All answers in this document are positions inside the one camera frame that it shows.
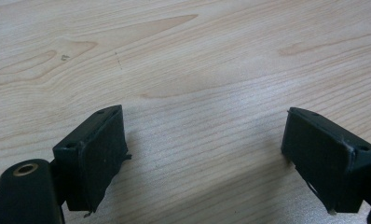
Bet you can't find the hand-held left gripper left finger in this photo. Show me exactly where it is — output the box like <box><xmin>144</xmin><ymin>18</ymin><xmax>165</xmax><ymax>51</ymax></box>
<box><xmin>52</xmin><ymin>105</ymin><xmax>132</xmax><ymax>217</ymax></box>

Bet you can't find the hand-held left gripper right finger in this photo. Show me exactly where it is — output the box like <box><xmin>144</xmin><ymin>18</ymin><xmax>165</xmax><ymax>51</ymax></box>
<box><xmin>281</xmin><ymin>106</ymin><xmax>371</xmax><ymax>216</ymax></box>

